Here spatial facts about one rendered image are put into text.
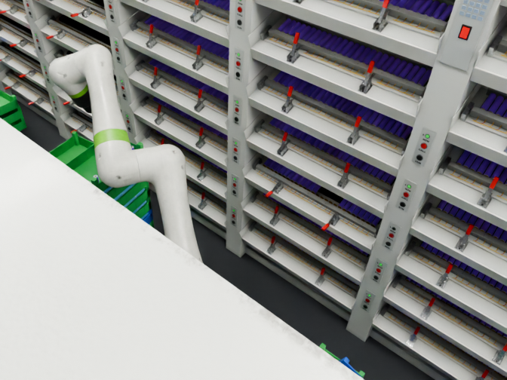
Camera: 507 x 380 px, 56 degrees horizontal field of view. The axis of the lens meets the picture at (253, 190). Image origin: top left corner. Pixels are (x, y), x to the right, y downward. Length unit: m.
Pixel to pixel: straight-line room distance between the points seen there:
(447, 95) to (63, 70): 1.26
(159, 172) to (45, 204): 1.43
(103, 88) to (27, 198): 1.56
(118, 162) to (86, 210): 1.42
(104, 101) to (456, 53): 1.09
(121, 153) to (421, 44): 0.95
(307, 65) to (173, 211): 0.64
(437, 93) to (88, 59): 1.14
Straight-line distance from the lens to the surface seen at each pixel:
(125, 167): 1.58
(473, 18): 1.28
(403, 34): 1.39
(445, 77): 1.35
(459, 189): 1.52
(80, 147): 2.57
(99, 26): 2.34
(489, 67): 1.33
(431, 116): 1.41
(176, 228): 1.59
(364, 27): 1.41
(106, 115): 1.67
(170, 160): 1.58
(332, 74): 1.54
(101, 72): 1.76
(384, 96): 1.48
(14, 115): 3.32
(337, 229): 1.82
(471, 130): 1.42
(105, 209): 0.16
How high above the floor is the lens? 1.83
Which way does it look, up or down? 42 degrees down
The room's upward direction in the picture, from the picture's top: 4 degrees clockwise
